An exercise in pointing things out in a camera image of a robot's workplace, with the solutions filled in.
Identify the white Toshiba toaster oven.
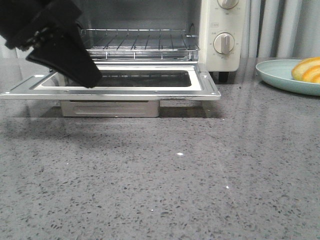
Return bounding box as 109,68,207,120
14,0,251,118

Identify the metal wire oven rack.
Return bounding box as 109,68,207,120
80,28,200,62

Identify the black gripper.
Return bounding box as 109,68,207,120
0,0,102,88

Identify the golden croissant bread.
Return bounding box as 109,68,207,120
291,56,320,84

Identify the upper beige oven knob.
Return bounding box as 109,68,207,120
217,0,239,10

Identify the oven glass door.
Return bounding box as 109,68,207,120
0,63,221,117

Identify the light green plate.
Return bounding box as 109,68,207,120
255,59,320,97

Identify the lower beige oven knob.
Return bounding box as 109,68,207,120
213,32,235,55

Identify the beige oven knob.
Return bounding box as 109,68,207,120
217,0,239,10
213,32,235,55

